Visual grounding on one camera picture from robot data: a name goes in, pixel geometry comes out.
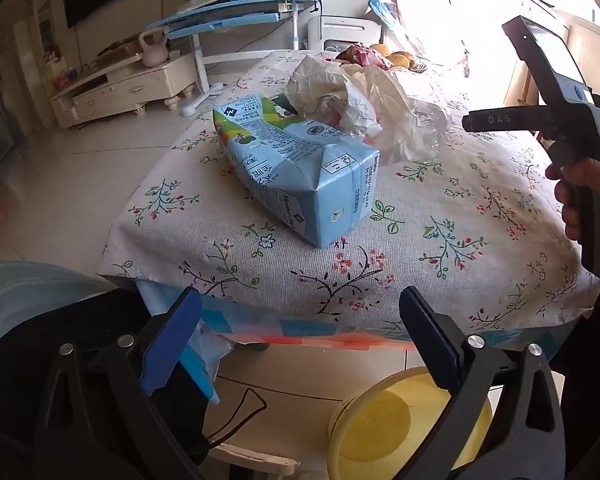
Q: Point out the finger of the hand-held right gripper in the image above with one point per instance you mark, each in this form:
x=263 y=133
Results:
x=505 y=119

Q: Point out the yellow plastic basin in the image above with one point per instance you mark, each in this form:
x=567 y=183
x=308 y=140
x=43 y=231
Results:
x=375 y=425

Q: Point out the clear plastic wrapper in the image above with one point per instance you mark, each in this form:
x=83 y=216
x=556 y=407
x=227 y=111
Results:
x=435 y=125

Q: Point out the colourful hanging bag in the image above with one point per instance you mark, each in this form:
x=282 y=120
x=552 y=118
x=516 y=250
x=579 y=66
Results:
x=385 y=7

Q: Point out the floral tablecloth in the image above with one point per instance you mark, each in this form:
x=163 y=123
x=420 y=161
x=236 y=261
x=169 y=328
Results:
x=430 y=240

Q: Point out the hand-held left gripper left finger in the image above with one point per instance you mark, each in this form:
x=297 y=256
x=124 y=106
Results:
x=172 y=345

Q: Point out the cream television cabinet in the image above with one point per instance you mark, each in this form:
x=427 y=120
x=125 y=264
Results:
x=130 y=87

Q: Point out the red white snack bag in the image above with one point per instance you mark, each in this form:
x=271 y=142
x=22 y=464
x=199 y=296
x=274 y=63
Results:
x=360 y=55

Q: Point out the pink kettlebell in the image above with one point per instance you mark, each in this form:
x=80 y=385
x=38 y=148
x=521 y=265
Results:
x=154 y=52

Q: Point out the spotted yellow mango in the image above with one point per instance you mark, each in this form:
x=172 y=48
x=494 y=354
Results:
x=401 y=60

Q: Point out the white floor appliance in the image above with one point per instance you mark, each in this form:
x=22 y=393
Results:
x=340 y=30

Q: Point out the blue study desk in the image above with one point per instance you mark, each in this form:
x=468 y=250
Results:
x=230 y=10

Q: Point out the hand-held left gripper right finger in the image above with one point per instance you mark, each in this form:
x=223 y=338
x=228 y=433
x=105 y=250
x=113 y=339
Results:
x=432 y=345

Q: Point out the dark fruit bowl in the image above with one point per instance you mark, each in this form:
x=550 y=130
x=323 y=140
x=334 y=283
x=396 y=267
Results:
x=421 y=66

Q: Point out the white plastic bag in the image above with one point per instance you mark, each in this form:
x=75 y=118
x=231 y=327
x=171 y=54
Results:
x=375 y=100

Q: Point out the blue milk carton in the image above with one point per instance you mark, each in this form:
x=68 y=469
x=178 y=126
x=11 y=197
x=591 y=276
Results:
x=290 y=170

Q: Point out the checked blue under cloth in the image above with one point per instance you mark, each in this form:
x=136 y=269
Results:
x=290 y=330

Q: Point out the person's right hand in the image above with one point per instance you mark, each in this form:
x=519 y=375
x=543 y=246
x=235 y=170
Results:
x=597 y=175

